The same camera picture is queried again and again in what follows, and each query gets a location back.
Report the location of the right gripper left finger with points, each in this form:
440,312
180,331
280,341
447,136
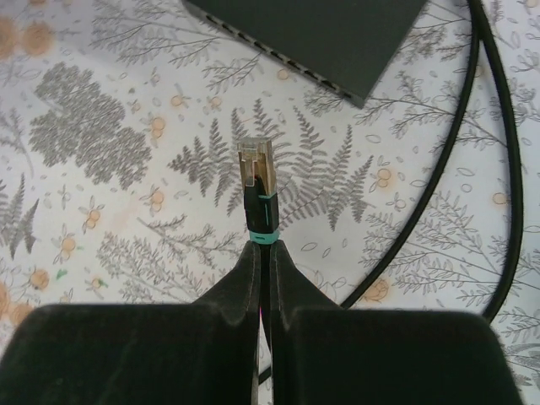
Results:
205,352

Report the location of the black network switch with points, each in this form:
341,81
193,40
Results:
344,45

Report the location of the floral patterned table mat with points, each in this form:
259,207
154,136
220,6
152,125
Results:
120,179

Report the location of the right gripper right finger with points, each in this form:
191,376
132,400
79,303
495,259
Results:
324,354

